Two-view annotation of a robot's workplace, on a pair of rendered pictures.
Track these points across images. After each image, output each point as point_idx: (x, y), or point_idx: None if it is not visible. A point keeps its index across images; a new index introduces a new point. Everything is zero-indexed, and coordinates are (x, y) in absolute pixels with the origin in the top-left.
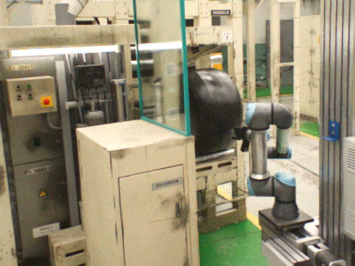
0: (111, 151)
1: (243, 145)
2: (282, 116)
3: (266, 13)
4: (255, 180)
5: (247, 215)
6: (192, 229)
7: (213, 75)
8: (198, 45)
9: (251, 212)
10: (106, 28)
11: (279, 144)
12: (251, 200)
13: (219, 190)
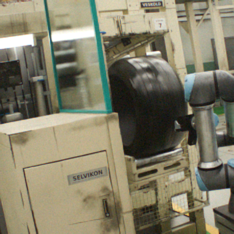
0: (10, 135)
1: (190, 137)
2: (227, 84)
3: (210, 32)
4: (205, 171)
5: (207, 227)
6: (128, 232)
7: (147, 60)
8: (127, 35)
9: (211, 224)
10: (16, 17)
11: (230, 125)
12: (211, 213)
13: (176, 208)
